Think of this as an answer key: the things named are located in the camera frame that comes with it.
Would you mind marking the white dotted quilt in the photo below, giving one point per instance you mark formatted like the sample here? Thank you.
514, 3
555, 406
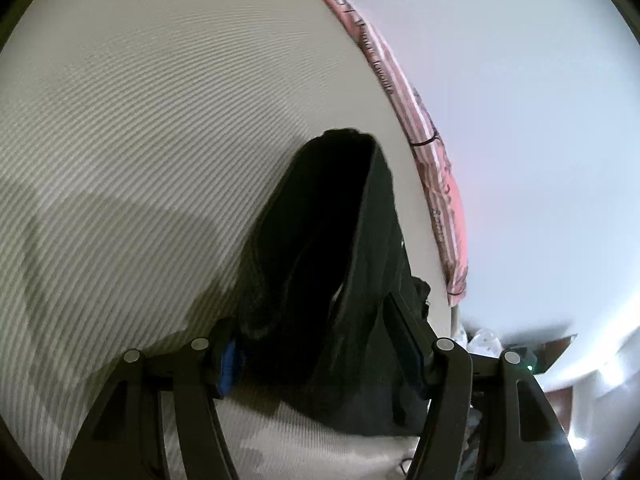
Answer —
482, 342

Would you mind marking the pink patterned bedsheet edge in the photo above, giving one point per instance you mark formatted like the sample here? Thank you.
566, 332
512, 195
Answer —
445, 180

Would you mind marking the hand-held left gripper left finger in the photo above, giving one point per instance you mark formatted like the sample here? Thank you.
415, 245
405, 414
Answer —
229, 366

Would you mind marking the black pants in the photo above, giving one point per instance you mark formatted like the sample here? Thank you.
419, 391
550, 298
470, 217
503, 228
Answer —
325, 260

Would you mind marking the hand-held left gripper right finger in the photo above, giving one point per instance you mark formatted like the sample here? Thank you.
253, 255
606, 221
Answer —
411, 347

